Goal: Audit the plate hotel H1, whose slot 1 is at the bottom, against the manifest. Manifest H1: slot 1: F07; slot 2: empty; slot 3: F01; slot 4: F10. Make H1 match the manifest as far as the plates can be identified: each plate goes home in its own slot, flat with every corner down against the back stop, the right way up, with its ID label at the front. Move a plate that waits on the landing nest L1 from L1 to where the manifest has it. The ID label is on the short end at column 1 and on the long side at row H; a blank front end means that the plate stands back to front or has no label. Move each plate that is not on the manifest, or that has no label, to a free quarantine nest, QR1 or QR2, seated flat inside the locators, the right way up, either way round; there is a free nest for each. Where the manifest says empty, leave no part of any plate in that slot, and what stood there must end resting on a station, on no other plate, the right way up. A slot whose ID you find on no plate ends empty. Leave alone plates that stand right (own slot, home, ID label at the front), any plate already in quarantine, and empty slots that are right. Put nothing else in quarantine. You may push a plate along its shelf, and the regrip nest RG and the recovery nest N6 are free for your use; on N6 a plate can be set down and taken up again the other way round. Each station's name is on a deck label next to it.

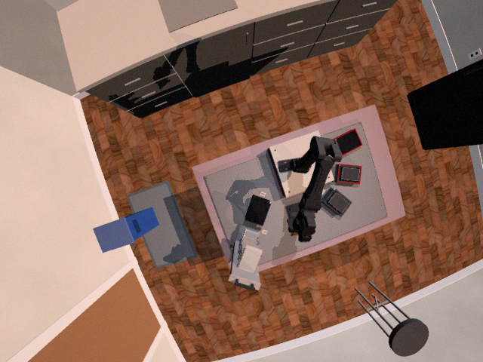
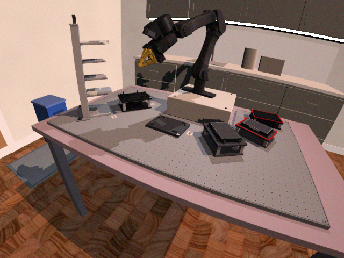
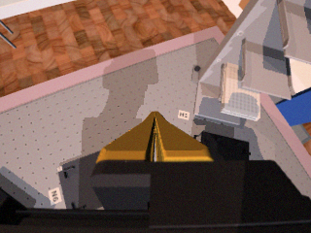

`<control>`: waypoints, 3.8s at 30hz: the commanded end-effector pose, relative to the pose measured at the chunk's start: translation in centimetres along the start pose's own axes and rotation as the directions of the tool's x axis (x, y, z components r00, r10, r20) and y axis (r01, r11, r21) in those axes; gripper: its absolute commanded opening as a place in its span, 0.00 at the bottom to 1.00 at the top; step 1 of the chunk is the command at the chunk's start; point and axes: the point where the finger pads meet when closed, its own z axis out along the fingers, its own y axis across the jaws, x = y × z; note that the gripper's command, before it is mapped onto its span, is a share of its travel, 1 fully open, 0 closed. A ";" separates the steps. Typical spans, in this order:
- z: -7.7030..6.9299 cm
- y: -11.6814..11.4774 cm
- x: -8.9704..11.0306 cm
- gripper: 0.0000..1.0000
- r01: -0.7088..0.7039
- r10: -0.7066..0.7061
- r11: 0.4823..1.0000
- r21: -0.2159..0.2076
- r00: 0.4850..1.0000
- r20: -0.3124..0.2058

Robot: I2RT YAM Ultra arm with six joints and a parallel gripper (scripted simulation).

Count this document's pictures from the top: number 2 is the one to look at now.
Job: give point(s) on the grey microplate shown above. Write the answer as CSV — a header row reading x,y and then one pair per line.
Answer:
x,y
257,127
224,132

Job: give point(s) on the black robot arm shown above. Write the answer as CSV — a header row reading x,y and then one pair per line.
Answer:
x,y
164,32

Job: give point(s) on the grey rack with shelves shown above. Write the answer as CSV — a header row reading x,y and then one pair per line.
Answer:
x,y
88,111

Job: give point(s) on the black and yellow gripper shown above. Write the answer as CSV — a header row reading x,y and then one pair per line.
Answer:
x,y
154,54

